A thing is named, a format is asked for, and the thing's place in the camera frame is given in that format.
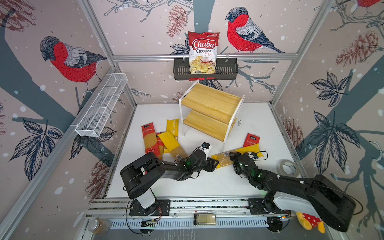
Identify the yellow spaghetti bag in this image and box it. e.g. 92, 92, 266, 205
166, 119, 179, 153
211, 144, 264, 169
159, 131, 189, 161

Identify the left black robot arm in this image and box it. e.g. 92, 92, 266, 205
120, 149, 219, 212

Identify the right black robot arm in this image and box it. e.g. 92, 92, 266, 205
229, 153, 356, 232

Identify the wooden two-tier shelf rack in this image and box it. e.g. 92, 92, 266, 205
178, 80, 245, 150

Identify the red spaghetti box right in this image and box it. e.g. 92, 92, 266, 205
243, 134, 260, 148

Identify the red spaghetti box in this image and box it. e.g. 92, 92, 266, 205
156, 133, 165, 160
142, 123, 161, 157
243, 134, 260, 148

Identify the red spaghetti box inner left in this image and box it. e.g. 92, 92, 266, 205
156, 133, 165, 160

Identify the clear tape roll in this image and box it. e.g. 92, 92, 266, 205
277, 160, 300, 178

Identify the small glass container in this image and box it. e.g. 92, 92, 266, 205
194, 213, 217, 226

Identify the red spaghetti box far left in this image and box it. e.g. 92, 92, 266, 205
142, 123, 161, 157

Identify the yellow plush toy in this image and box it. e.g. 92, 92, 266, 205
296, 212, 326, 234

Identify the Chuba cassava chips bag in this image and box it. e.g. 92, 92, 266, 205
188, 32, 220, 74

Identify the glass spice jar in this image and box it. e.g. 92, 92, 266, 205
87, 218, 112, 235

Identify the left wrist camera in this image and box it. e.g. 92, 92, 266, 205
200, 142, 212, 157

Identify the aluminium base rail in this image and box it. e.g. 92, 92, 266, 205
86, 196, 295, 233

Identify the black wire hanging basket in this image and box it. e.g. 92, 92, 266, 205
173, 57, 239, 81

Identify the horizontal aluminium frame bar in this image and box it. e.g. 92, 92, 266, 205
112, 53, 300, 63

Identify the white mesh wall basket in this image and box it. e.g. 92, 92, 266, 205
75, 73, 128, 138

